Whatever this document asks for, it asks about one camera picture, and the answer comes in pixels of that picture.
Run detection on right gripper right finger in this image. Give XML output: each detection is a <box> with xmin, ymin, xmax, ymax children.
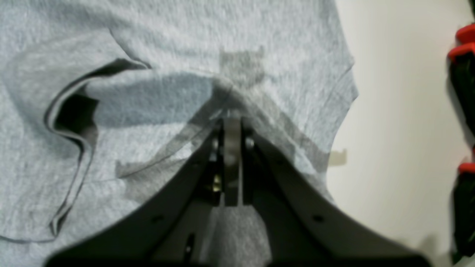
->
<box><xmin>237</xmin><ymin>118</ymin><xmax>430</xmax><ymax>267</ymax></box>

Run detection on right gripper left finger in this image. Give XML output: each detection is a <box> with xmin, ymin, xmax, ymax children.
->
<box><xmin>46</xmin><ymin>119</ymin><xmax>232</xmax><ymax>267</ymax></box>

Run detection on grey T-shirt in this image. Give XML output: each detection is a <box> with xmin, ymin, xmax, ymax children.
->
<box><xmin>1</xmin><ymin>0</ymin><xmax>358</xmax><ymax>267</ymax></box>

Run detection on blue red clamp middle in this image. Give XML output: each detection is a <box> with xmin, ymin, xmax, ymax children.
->
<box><xmin>452</xmin><ymin>163</ymin><xmax>475</xmax><ymax>264</ymax></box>

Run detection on red black clamp top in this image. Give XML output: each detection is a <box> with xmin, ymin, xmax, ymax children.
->
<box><xmin>447</xmin><ymin>23</ymin><xmax>475</xmax><ymax>135</ymax></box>

